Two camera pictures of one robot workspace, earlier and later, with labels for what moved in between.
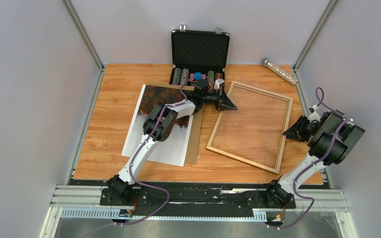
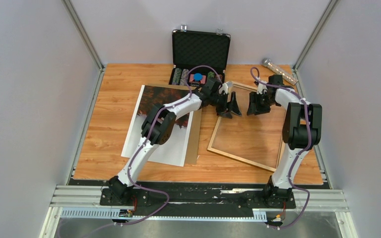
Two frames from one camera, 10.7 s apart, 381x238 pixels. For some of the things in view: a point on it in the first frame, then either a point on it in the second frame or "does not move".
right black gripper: (292, 132) -> (254, 105)
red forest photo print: (174, 149) does not move
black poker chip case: (204, 52) does not move
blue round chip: (198, 76) does not move
